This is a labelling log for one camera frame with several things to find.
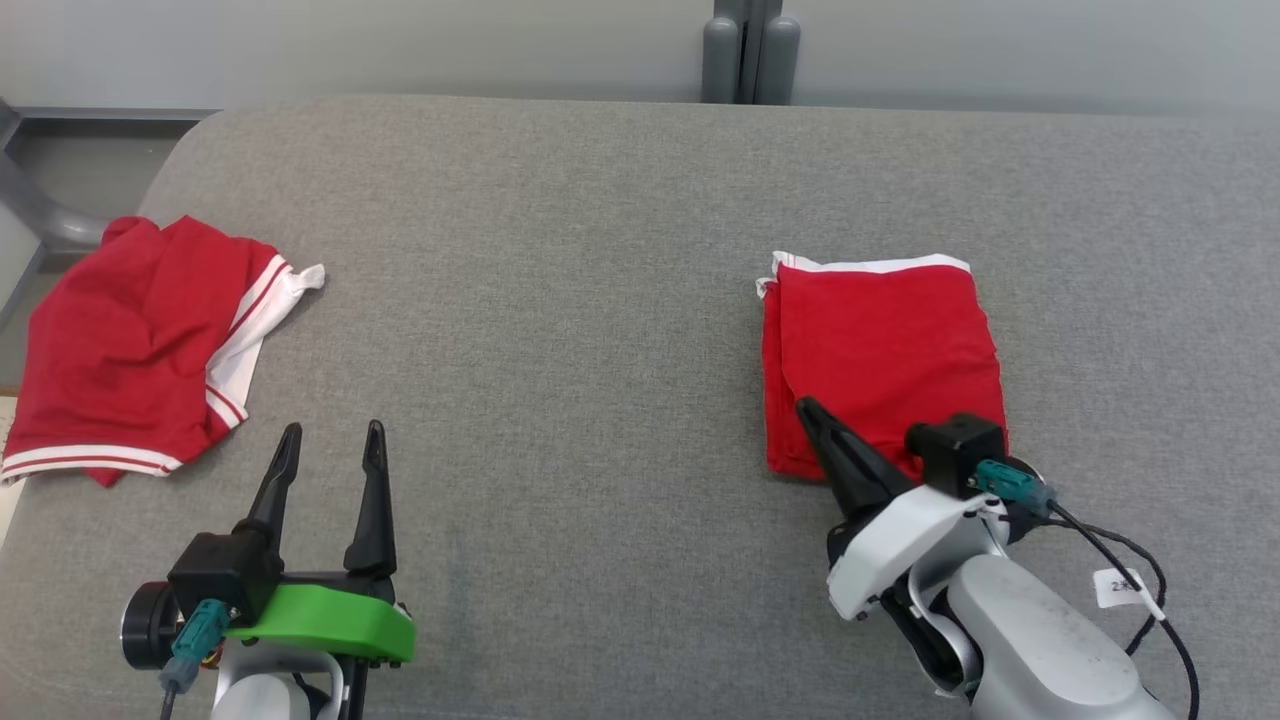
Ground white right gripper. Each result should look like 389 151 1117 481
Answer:
795 397 1013 622

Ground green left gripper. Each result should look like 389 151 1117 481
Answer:
222 419 417 666

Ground red shorts with white trim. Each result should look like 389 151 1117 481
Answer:
755 250 1010 484

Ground red jersey with white trim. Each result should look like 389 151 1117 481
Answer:
0 215 327 489

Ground grey fabric sofa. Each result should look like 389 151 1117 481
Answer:
0 95 1280 720

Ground black cable with teal plug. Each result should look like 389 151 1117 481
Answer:
974 459 1201 720
158 599 230 720

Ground white cable label tag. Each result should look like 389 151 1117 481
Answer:
1094 567 1147 610

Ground grey wall skirting rail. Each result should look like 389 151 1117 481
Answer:
0 97 217 336

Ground grey partition post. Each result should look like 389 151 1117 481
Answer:
700 0 802 106

